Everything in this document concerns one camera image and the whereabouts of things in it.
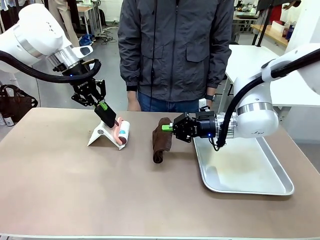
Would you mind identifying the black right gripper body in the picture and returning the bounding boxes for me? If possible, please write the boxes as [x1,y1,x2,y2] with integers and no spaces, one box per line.
[192,110,217,139]

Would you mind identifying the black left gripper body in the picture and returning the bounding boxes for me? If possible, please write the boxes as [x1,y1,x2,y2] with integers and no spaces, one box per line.
[70,78,99,97]

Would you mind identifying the pink lint roller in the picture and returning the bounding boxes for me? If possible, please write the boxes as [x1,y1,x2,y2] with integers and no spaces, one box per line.
[112,116,132,146]

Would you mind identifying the brown cloth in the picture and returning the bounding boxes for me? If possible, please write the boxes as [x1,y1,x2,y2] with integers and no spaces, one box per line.
[152,117,174,165]

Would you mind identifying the person's left hand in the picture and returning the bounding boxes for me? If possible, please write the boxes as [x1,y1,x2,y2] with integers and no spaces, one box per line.
[204,86,217,112]

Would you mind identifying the person's right hand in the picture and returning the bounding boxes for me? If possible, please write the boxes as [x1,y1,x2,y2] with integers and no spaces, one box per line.
[126,90,142,112]

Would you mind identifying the white folded roller stand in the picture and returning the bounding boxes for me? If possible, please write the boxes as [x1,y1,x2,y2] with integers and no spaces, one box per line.
[86,120,126,151]

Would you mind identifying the blue jeans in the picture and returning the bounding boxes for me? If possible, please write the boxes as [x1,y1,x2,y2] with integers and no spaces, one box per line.
[137,90,207,113]

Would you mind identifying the blue plastic bag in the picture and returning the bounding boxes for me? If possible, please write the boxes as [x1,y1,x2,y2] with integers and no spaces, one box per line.
[81,33,95,48]

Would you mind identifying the bystander in beige trousers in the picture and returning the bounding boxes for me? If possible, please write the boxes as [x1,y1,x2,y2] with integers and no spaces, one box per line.
[48,0,81,49]

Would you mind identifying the silver metal tray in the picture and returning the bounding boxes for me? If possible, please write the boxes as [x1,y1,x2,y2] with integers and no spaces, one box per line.
[192,136,296,196]

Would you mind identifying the black handbag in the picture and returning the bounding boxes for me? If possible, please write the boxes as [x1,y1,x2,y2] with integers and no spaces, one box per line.
[0,84,39,123]

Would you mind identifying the person in grey jacket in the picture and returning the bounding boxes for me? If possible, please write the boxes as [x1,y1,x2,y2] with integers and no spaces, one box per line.
[117,0,234,103]

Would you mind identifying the wooden desk with white legs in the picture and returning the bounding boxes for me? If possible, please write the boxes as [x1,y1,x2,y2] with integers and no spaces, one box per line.
[76,4,103,36]

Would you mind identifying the small dark bottle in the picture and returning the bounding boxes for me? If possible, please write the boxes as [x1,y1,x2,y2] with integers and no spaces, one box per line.
[3,112,14,127]

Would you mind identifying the large white table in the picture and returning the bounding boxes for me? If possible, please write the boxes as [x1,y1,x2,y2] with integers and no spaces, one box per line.
[217,44,320,118]

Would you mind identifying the bystander in black clothes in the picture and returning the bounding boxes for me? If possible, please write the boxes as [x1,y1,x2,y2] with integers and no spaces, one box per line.
[0,0,20,34]

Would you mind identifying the thick black stand pole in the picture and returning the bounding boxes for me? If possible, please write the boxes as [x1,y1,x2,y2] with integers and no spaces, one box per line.
[251,0,274,48]

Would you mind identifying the wooden workbench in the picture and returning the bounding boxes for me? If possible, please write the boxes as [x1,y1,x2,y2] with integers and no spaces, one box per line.
[249,23,291,48]

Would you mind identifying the white box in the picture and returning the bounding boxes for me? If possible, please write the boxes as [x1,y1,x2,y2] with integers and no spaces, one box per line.
[271,20,286,32]

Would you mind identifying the dark drink bottle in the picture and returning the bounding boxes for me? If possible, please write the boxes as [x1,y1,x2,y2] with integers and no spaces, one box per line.
[281,21,298,43]

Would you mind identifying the bystander in red top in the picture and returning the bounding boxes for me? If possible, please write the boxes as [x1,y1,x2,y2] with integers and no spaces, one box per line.
[270,0,304,24]

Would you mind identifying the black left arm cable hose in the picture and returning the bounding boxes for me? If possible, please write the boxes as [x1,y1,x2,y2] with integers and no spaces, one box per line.
[0,49,102,85]

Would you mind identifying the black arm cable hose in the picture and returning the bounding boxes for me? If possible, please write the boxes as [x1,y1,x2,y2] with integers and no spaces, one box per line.
[215,48,320,152]
[0,49,102,85]

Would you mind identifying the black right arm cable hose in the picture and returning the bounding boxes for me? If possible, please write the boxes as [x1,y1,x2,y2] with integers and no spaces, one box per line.
[215,48,320,152]

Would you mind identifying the floor power strip cables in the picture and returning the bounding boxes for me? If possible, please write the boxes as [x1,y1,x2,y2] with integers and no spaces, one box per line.
[95,25,119,46]

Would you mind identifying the black earphone cable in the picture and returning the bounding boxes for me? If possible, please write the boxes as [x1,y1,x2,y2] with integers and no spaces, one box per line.
[149,0,159,111]

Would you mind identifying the black frame desk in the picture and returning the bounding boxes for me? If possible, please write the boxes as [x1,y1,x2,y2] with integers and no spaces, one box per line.
[233,4,260,44]

